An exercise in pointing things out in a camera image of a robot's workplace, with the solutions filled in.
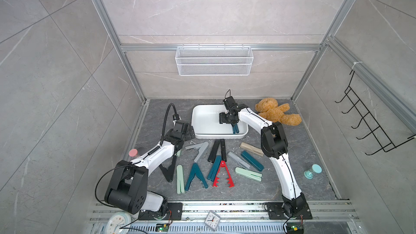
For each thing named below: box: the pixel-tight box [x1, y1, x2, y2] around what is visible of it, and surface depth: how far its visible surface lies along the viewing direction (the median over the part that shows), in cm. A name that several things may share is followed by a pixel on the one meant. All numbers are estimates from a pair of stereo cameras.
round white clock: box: [105, 211, 132, 234], surface depth 70 cm
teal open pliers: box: [184, 162, 208, 191], surface depth 85 cm
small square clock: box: [204, 210, 221, 231], surface depth 71 cm
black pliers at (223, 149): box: [220, 138, 227, 162], surface depth 93 cm
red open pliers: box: [212, 160, 235, 188], surface depth 84 cm
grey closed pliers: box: [227, 151, 251, 169], surface depth 89 cm
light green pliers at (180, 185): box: [176, 164, 186, 194], surface depth 82 cm
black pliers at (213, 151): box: [207, 139, 220, 164], surface depth 94 cm
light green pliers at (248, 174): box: [235, 166, 263, 182], surface depth 85 cm
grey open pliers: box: [185, 141, 209, 163], surface depth 95 cm
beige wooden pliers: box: [239, 141, 264, 157], surface depth 94 cm
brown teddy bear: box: [254, 97, 303, 126], surface depth 105 cm
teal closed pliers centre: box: [206, 154, 222, 182], surface depth 87 cm
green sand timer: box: [303, 163, 323, 180], surface depth 80 cm
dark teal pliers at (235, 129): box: [231, 123, 240, 135], surface depth 103 cm
